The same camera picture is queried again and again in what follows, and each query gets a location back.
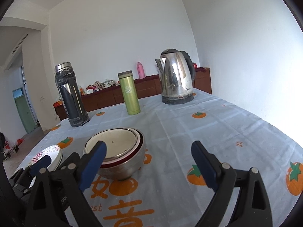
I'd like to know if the floral white plate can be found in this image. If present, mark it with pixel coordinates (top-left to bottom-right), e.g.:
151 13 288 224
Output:
28 145 63 171

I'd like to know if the white enamel bowl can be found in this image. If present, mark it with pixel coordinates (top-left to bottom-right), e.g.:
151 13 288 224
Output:
84 128 139 161

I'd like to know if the stainless steel mixing bowl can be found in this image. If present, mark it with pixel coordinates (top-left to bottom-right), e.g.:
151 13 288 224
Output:
98 129 146 181

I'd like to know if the pink plastic bowl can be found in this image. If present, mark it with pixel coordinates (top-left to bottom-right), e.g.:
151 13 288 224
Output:
100 128 143 166

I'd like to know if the black chair with red items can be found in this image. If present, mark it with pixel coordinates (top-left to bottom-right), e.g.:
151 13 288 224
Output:
1 133 24 161

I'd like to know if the large black thermos flask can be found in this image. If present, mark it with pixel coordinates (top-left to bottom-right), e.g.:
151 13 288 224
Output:
54 61 89 127

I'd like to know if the green door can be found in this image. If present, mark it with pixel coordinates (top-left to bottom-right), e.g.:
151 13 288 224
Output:
12 88 37 134

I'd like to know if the light blue printed tablecloth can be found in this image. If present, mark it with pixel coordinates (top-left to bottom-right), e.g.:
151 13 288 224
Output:
21 90 302 226

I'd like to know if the green travel mug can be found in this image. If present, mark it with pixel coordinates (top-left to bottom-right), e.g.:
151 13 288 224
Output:
118 70 141 115

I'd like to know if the dark red wooden sideboard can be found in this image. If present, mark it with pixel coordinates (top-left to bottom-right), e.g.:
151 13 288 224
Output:
53 67 213 121

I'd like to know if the pink thermos bottle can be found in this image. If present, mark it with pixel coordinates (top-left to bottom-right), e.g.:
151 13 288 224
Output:
137 61 145 79

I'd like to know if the stainless steel electric kettle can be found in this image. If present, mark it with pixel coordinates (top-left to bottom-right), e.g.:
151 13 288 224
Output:
155 49 196 105

